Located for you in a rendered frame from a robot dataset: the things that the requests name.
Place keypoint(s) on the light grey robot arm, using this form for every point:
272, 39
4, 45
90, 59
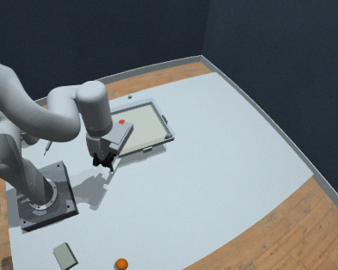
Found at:
60, 125

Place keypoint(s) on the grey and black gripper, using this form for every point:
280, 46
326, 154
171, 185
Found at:
100, 148

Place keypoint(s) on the orange ball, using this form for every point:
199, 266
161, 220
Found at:
121, 264

